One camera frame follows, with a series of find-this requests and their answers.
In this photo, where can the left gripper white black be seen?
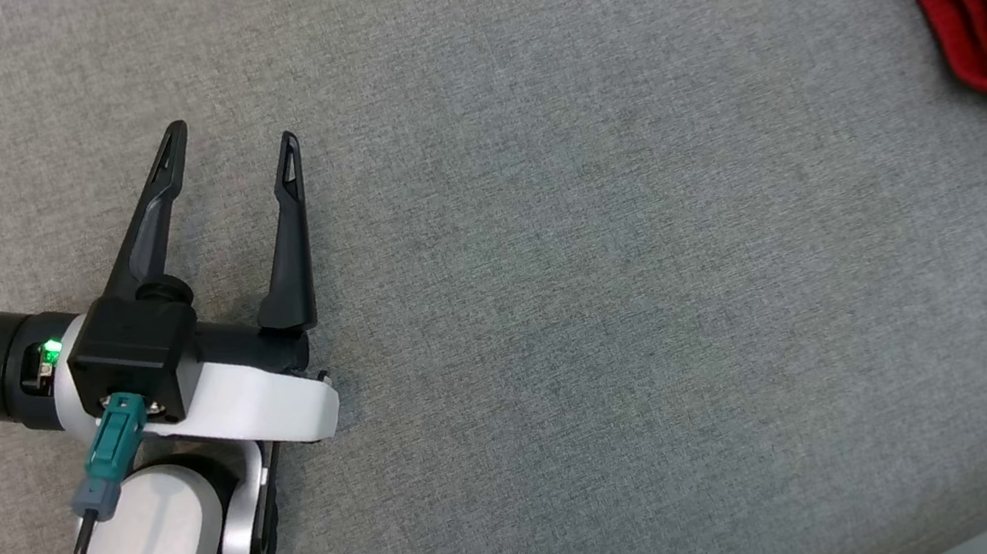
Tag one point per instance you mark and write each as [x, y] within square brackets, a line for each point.
[273, 407]

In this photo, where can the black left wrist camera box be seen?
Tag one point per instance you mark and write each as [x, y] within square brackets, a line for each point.
[137, 355]

